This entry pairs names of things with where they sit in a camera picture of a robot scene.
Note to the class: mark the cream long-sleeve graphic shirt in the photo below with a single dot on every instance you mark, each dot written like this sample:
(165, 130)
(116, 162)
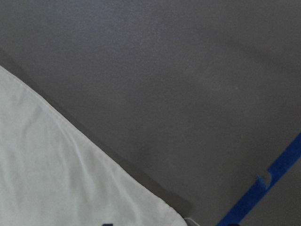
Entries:
(53, 175)

